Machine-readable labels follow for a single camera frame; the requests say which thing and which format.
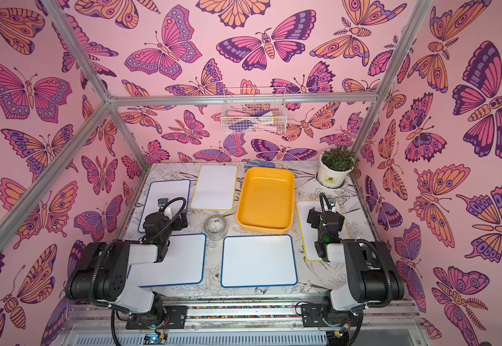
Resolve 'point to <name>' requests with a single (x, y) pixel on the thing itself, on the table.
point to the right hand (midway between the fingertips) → (327, 209)
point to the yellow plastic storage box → (266, 200)
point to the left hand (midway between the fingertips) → (176, 208)
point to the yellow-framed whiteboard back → (216, 187)
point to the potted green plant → (335, 165)
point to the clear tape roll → (215, 227)
